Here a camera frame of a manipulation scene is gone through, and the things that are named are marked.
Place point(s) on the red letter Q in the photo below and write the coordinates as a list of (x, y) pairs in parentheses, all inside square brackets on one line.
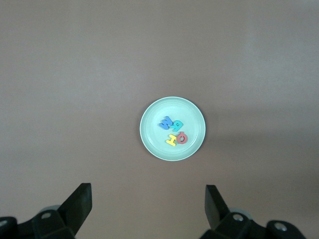
[(180, 139)]

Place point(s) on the teal letter R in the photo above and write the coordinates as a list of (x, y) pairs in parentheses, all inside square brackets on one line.
[(175, 126)]

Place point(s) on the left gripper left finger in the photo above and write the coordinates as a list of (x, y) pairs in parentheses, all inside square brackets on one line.
[(74, 211)]

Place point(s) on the yellow letter H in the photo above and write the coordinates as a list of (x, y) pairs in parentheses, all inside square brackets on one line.
[(171, 140)]

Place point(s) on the blue letter M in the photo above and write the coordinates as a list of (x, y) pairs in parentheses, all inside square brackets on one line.
[(165, 123)]

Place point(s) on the green plate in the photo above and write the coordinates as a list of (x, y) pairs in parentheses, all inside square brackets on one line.
[(154, 147)]

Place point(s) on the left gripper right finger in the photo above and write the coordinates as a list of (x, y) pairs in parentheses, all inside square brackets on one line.
[(216, 216)]

